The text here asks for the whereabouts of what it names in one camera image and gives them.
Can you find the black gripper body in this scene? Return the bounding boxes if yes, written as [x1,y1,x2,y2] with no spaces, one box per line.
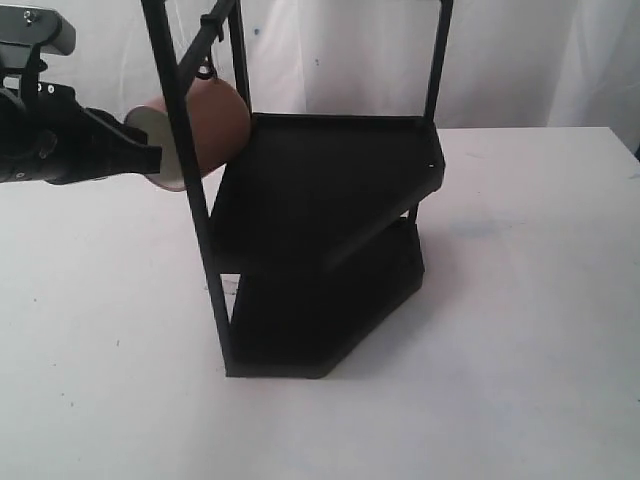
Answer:
[1,87,108,185]

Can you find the pink ceramic mug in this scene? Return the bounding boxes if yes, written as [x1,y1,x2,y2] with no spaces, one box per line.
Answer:
[125,78,251,192]

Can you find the black metal hook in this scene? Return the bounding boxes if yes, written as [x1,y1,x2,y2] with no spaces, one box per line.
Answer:
[196,13,224,81]

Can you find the black metal shelf rack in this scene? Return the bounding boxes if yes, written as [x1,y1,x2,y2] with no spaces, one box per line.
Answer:
[142,1,453,379]

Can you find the white curtain backdrop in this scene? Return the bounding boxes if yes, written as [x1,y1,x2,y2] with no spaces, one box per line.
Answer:
[45,1,639,148]

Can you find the black camera cable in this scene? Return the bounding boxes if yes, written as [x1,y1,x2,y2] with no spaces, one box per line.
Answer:
[17,42,51,109]

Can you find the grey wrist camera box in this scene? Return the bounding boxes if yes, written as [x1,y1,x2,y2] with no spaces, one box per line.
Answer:
[1,4,76,75]

